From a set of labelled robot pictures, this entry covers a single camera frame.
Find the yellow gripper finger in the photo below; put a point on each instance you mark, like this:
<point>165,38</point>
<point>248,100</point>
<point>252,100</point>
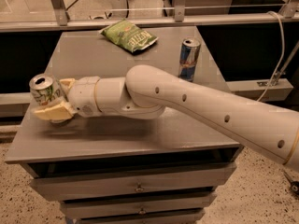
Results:
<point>56,110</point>
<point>66,84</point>

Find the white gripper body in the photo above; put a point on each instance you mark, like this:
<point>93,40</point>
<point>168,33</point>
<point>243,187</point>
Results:
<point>83,93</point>

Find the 7up soda can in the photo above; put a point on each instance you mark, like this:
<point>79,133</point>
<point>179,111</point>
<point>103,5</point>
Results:
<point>45,88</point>

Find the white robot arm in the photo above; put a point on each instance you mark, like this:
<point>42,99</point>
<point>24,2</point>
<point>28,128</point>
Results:
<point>146,91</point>

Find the blue silver energy drink can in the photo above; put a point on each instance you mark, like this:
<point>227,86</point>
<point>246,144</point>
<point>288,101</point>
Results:
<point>189,54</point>

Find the green chip bag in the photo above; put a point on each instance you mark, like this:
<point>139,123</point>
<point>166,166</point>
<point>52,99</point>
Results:
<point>128,36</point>

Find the top grey drawer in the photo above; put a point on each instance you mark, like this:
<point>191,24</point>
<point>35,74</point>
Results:
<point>132,182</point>

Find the grey drawer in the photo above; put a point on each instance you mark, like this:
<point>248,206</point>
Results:
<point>132,182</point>
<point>139,205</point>
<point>189,216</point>

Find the middle grey drawer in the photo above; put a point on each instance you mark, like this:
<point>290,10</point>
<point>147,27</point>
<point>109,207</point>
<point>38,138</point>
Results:
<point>139,205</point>

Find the bottom grey drawer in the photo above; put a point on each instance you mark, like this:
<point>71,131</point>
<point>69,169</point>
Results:
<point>189,216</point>

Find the black caster wheel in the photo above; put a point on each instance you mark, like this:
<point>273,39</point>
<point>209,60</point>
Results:
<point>294,184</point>

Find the metal railing frame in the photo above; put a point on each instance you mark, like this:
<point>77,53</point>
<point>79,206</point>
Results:
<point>67,15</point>

